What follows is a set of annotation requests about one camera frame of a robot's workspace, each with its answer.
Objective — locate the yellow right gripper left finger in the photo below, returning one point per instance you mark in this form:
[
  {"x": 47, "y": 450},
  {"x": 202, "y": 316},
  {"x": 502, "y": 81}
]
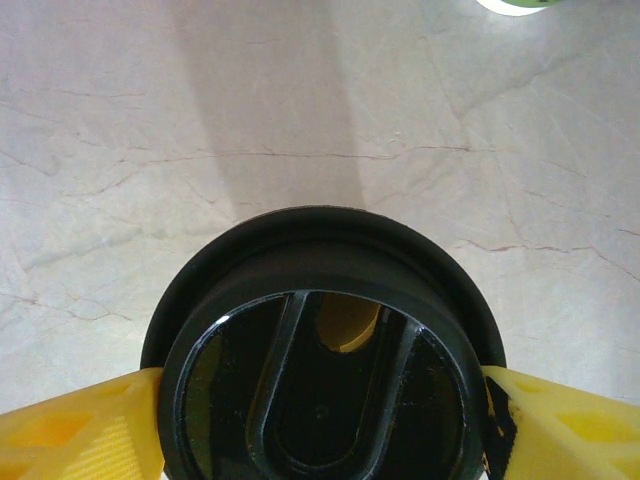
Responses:
[{"x": 75, "y": 440}]

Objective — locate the black plastic cup lid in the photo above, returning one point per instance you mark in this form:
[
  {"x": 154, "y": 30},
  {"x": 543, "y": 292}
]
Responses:
[{"x": 320, "y": 260}]

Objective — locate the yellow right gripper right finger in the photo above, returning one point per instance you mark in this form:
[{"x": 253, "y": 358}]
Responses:
[{"x": 575, "y": 440}]

